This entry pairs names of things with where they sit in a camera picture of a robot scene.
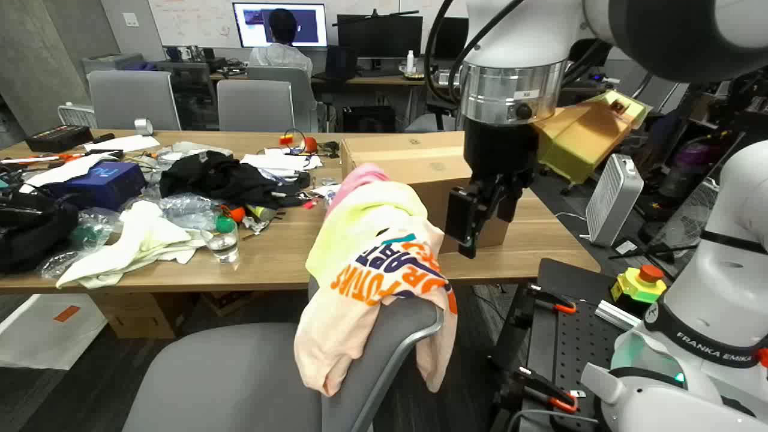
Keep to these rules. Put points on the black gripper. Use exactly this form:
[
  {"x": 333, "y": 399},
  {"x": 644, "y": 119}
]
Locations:
[{"x": 500, "y": 153}]

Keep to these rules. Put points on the yellow-green towel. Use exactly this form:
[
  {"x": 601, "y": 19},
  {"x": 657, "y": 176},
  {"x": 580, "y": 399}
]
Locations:
[{"x": 375, "y": 207}]

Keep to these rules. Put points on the peach printed shirt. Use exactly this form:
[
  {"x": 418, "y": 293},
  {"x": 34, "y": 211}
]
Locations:
[{"x": 343, "y": 337}]

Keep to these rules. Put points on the large taped cardboard box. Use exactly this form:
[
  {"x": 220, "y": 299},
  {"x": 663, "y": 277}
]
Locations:
[{"x": 408, "y": 159}]

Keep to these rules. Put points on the seated person grey shirt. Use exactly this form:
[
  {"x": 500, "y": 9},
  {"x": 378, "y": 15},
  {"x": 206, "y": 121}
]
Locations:
[{"x": 279, "y": 56}]

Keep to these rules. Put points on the low brown cardboard box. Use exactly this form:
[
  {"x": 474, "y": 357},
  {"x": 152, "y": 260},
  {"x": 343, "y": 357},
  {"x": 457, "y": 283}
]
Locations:
[{"x": 144, "y": 315}]

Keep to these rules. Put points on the white space heater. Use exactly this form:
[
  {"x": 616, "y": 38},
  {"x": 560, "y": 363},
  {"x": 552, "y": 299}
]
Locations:
[{"x": 613, "y": 201}]

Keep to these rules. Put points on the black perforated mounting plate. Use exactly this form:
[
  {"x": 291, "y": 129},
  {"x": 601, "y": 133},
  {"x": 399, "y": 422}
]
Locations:
[{"x": 576, "y": 328}]

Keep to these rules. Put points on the yellow red emergency stop button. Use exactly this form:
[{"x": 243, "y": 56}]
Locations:
[{"x": 638, "y": 284}]

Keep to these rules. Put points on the white bottle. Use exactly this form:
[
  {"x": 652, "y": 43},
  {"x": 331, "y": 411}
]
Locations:
[{"x": 408, "y": 63}]

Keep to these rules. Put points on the black computer monitor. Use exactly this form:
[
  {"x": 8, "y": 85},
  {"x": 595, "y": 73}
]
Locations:
[
  {"x": 448, "y": 40},
  {"x": 378, "y": 38}
]

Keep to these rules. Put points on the lit blue-screen monitor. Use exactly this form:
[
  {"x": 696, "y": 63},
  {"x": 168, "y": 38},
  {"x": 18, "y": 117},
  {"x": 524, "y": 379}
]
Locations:
[{"x": 307, "y": 25}]

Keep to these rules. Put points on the black garment pile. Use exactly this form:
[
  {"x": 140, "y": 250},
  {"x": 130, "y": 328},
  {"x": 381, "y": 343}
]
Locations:
[{"x": 217, "y": 176}]

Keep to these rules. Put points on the clear plastic bag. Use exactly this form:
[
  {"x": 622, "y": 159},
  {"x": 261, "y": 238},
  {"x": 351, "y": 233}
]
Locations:
[{"x": 188, "y": 213}]

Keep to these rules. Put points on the grey mesh-back office chair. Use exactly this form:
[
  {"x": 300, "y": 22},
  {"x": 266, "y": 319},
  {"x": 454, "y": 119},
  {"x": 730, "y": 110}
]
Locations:
[{"x": 224, "y": 385}]

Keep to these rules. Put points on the black office chair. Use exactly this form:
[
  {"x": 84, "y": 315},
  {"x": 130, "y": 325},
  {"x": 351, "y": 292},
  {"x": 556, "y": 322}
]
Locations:
[{"x": 188, "y": 92}]

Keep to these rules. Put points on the white crumpled cloth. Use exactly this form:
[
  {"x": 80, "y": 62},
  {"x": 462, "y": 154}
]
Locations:
[{"x": 135, "y": 237}]

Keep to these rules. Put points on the small clear bottle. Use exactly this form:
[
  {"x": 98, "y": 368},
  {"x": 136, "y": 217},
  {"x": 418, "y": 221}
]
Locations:
[{"x": 144, "y": 127}]

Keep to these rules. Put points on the white paper sheet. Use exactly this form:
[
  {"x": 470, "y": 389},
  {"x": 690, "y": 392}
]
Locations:
[
  {"x": 121, "y": 145},
  {"x": 62, "y": 171}
]

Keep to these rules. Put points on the blue cloth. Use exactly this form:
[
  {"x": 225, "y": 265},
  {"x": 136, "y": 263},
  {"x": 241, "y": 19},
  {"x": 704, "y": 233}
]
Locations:
[{"x": 103, "y": 184}]

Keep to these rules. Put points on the black flat case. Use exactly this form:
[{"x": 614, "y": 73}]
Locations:
[{"x": 57, "y": 139}]

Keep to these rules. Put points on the black bag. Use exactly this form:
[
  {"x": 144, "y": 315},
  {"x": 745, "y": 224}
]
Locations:
[{"x": 31, "y": 229}]

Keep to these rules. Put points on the white bag orange label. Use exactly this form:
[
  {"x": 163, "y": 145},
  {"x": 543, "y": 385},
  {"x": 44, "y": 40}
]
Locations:
[{"x": 39, "y": 337}]

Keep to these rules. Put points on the white wall whiteboard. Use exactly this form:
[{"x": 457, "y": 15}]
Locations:
[{"x": 192, "y": 21}]

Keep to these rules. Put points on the white wall switch plate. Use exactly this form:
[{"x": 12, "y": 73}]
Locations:
[{"x": 130, "y": 19}]

